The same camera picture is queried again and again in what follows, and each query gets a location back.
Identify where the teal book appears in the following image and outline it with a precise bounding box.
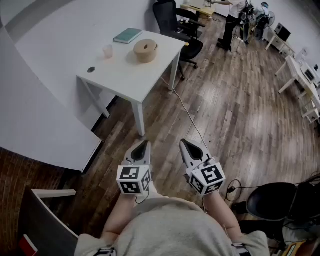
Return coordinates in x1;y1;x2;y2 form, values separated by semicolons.
113;27;144;45

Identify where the long white table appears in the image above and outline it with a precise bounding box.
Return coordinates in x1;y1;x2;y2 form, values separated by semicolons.
275;54;320;124

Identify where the white curved counter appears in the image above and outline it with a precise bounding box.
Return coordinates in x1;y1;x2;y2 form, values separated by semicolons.
0;24;104;174

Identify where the standing fan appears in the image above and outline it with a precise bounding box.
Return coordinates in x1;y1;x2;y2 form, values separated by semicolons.
252;1;276;41

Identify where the pink plastic cup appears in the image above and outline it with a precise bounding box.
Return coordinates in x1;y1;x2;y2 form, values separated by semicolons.
102;44;114;60

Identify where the black floor cable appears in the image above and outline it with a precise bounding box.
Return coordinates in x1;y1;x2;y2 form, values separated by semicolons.
224;178;253;202

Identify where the white side desk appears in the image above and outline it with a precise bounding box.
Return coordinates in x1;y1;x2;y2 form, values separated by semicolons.
264;26;296;57

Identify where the red item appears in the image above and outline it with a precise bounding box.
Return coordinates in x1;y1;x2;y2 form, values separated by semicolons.
18;233;39;256

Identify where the person's beige shirt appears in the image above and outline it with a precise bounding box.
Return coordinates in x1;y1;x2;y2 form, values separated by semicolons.
74;196;271;256

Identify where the round cork box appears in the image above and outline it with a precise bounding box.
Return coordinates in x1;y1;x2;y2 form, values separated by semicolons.
134;48;158;64

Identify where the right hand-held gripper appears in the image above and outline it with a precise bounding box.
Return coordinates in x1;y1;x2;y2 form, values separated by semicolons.
179;138;227;197

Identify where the black office chair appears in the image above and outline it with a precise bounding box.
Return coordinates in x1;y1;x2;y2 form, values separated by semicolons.
152;0;207;81

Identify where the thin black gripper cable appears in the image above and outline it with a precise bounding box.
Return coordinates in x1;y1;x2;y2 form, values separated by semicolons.
134;187;151;205

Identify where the black box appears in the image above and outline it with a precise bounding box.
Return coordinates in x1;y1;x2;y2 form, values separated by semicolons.
274;22;292;42

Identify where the person's right forearm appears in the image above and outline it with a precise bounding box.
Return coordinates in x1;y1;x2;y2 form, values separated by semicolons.
202;191;244;242

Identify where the white floor cable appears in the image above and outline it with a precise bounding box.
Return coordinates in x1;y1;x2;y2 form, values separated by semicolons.
159;76;209;151

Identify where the black round chair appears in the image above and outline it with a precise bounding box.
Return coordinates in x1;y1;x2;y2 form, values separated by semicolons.
245;181;320;223

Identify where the light wooden desk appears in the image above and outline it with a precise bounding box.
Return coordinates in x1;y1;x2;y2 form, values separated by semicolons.
180;3;216;20

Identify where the person's left forearm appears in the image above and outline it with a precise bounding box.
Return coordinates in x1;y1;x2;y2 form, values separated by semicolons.
101;191;151;242

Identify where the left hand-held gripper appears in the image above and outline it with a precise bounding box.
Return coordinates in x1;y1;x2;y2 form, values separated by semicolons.
116;139;154;196

